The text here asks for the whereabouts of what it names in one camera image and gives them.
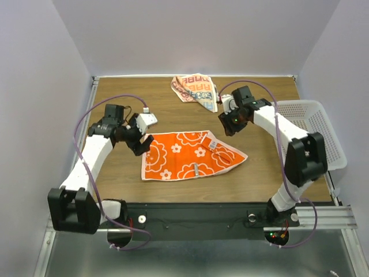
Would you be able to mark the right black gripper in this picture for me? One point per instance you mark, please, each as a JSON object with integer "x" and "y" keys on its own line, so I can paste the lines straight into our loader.
{"x": 229, "y": 128}

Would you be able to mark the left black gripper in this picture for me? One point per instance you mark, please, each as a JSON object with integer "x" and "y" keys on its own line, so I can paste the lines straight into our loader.
{"x": 138, "y": 148}

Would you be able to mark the orange flower towel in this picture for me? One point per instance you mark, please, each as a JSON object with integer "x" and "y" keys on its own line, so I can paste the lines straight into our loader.
{"x": 172, "y": 156}

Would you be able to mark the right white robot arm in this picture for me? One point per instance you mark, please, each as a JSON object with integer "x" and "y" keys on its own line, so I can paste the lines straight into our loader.
{"x": 302, "y": 154}

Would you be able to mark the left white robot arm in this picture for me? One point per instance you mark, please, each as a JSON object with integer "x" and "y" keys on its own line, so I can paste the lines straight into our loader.
{"x": 76, "y": 206}

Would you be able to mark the lettered beige towel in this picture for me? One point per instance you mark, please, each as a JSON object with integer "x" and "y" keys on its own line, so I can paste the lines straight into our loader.
{"x": 197, "y": 88}

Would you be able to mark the small grey cylinder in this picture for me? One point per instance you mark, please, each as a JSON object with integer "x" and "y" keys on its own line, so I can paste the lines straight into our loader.
{"x": 196, "y": 170}

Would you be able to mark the white plastic basket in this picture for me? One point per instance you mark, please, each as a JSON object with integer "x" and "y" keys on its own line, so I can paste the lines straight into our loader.
{"x": 311, "y": 116}

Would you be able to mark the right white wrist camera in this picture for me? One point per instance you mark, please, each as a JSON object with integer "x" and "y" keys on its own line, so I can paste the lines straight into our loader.
{"x": 228, "y": 103}

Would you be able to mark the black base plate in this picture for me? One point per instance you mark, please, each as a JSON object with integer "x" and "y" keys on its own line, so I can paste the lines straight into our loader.
{"x": 202, "y": 221}

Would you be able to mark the aluminium rail frame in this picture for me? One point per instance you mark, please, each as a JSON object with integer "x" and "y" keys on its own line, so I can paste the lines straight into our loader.
{"x": 324, "y": 244}

